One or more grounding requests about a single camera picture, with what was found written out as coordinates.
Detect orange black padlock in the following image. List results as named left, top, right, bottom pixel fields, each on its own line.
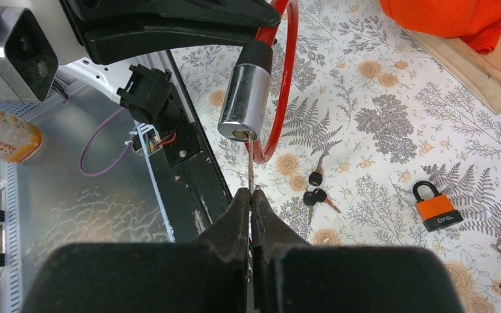
left=412, top=181, right=464, bottom=232

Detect silver keys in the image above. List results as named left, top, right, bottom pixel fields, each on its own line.
left=247, top=132, right=255, bottom=195

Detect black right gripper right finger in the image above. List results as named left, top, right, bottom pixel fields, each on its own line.
left=250, top=190, right=463, bottom=312

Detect orange shirt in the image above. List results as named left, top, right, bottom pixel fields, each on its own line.
left=380, top=0, right=501, bottom=55

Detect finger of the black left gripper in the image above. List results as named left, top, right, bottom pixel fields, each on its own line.
left=60, top=0, right=281, bottom=29
left=83, top=25, right=258, bottom=65

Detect orange drink carton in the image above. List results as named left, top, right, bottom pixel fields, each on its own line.
left=0, top=110, right=43, bottom=163

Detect floral table mat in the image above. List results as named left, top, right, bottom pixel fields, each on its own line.
left=170, top=0, right=501, bottom=313

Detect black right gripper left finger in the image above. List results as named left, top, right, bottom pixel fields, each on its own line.
left=22, top=188, right=251, bottom=312

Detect black headed keys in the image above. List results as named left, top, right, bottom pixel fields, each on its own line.
left=303, top=155, right=341, bottom=218

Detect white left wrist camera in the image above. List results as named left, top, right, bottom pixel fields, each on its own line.
left=0, top=0, right=87, bottom=104

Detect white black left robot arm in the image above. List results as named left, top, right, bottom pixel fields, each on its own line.
left=61, top=1, right=281, bottom=137

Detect red cable lock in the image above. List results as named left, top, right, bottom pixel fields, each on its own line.
left=217, top=1, right=299, bottom=164

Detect wooden clothes rack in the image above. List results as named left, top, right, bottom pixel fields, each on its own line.
left=369, top=0, right=501, bottom=115

